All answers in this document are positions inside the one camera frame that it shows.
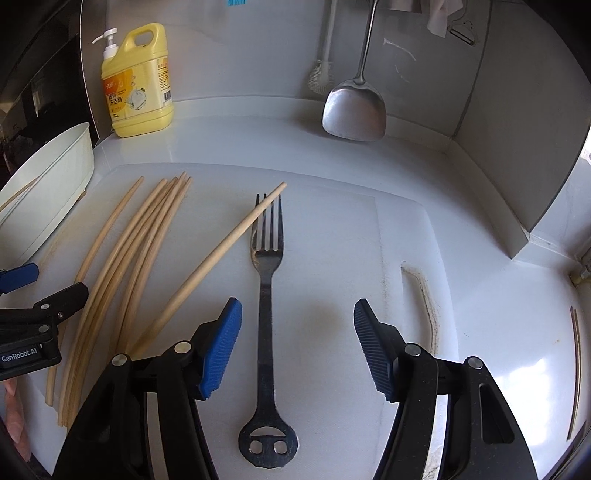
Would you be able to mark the metal peeler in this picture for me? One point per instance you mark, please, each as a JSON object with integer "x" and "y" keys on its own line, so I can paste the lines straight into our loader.
{"x": 461, "y": 33}

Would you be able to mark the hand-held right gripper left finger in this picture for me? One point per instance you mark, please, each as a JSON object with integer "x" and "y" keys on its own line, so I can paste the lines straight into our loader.
{"x": 221, "y": 350}

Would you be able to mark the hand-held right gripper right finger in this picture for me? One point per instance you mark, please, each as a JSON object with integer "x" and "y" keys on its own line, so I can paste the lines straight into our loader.
{"x": 371, "y": 350}

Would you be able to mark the beige hanging cloth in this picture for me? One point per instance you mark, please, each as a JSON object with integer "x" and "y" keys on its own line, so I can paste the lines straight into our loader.
{"x": 438, "y": 18}

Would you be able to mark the yellow dish soap bottle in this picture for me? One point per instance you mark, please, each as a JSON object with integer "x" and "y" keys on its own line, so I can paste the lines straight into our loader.
{"x": 138, "y": 92}

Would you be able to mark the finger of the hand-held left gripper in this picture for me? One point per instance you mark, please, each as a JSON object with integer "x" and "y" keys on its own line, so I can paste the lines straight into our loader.
{"x": 64, "y": 300}
{"x": 21, "y": 275}

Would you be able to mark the white cutting board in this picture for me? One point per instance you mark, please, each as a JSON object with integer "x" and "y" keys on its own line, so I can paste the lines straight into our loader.
{"x": 332, "y": 258}

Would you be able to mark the person's left hand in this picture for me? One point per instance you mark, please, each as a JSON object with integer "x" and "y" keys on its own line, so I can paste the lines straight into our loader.
{"x": 14, "y": 415}

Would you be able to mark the white plastic skimmer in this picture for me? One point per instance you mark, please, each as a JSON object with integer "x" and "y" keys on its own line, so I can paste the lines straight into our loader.
{"x": 325, "y": 46}

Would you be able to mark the hanging ladle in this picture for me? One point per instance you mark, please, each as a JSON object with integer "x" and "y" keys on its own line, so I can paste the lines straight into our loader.
{"x": 353, "y": 110}

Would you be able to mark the blue wall sticker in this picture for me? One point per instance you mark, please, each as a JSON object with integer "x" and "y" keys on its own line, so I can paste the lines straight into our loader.
{"x": 235, "y": 3}

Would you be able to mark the thin wooden stick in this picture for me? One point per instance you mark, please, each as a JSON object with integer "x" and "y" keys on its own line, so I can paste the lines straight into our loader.
{"x": 575, "y": 369}

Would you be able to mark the white oval bowl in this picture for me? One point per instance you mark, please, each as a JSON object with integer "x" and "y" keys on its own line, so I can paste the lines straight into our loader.
{"x": 60, "y": 161}

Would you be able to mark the wooden chopstick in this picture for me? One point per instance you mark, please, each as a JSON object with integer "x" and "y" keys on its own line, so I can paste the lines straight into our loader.
{"x": 115, "y": 218}
{"x": 99, "y": 286}
{"x": 138, "y": 278}
{"x": 127, "y": 277}
{"x": 21, "y": 193}
{"x": 107, "y": 287}
{"x": 231, "y": 240}

